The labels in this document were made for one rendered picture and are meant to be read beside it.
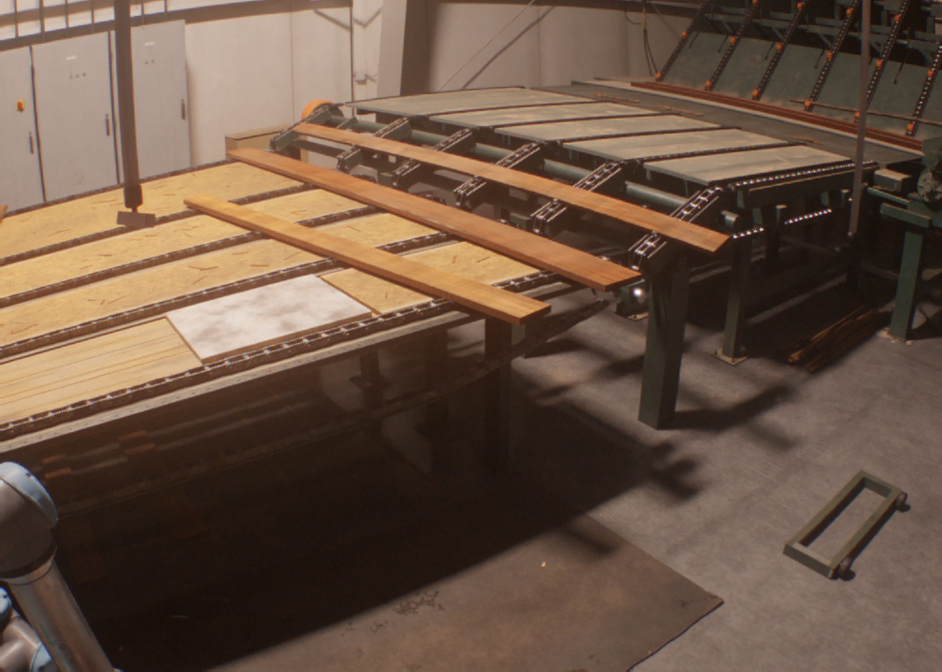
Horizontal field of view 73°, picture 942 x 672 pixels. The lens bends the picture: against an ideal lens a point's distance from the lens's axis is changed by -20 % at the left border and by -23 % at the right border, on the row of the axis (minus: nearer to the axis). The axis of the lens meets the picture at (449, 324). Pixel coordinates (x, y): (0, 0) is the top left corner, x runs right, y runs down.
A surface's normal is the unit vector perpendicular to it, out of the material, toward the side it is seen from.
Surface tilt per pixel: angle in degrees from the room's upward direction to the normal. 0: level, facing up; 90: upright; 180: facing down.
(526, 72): 87
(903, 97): 47
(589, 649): 0
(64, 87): 90
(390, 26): 99
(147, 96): 90
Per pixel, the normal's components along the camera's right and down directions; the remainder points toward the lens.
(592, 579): -0.02, -0.92
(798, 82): -0.61, -0.46
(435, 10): 0.45, 0.27
